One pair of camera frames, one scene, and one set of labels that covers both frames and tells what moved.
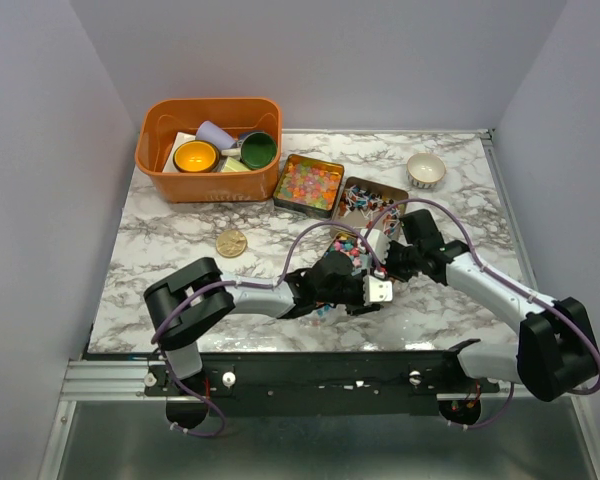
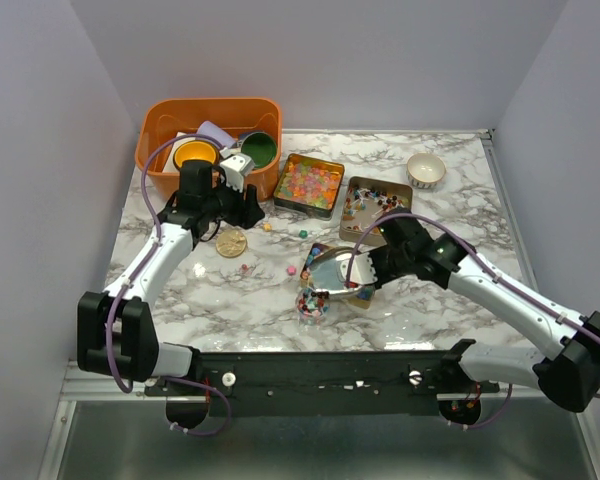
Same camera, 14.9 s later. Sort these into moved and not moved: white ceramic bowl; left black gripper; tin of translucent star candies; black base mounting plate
Moved: left black gripper
Not moved: white ceramic bowl; tin of translucent star candies; black base mounting plate
